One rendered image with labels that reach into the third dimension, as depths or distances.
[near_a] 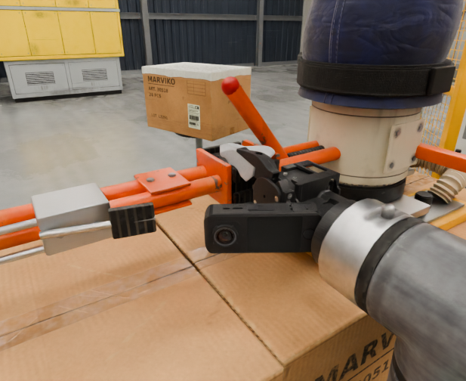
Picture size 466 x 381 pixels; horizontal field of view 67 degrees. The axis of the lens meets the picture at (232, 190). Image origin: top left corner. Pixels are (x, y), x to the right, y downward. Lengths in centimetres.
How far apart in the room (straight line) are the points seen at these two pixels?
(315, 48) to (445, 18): 16
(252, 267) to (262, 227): 18
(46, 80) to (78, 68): 62
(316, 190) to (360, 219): 10
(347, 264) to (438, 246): 7
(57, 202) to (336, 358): 37
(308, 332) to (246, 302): 8
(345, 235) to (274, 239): 8
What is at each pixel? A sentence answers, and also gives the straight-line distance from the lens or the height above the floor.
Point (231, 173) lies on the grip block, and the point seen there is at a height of 109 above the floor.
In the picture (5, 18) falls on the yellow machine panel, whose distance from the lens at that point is 759.
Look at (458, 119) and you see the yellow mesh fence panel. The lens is 188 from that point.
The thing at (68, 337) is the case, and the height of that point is 94.
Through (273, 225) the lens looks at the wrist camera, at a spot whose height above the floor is 108.
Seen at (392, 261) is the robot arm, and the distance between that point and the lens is 28.
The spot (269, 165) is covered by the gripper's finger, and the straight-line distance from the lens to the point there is 38.
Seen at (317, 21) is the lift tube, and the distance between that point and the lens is 56.
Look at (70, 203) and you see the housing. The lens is 40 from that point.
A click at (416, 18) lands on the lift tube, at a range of 53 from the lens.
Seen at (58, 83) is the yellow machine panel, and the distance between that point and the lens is 775.
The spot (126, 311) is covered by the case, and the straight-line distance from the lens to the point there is 47.
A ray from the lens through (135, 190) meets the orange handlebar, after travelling 45.
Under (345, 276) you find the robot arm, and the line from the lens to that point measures 31.
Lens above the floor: 125
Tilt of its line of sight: 25 degrees down
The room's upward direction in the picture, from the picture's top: straight up
